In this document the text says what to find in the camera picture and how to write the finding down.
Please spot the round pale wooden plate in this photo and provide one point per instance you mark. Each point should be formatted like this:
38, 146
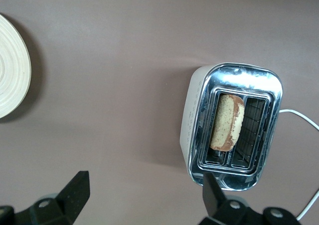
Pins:
12, 73

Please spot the slice of brown bread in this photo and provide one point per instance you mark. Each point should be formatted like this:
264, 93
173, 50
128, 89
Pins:
226, 123

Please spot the cream and chrome toaster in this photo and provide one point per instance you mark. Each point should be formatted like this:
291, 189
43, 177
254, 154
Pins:
249, 78

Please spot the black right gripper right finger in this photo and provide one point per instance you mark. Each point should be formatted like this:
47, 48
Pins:
219, 210

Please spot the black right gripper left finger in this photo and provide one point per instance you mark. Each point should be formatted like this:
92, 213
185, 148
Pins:
72, 200

